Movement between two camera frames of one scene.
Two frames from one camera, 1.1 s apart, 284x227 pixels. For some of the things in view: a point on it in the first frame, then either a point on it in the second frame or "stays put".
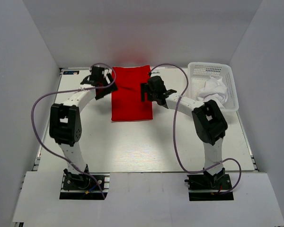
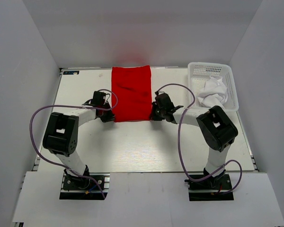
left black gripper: x=111 y=87 -> x=109 y=118
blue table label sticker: x=74 y=72 stays put
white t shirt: x=214 y=89 stays put
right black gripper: x=145 y=88 -> x=154 y=117
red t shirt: x=126 y=104 stays put
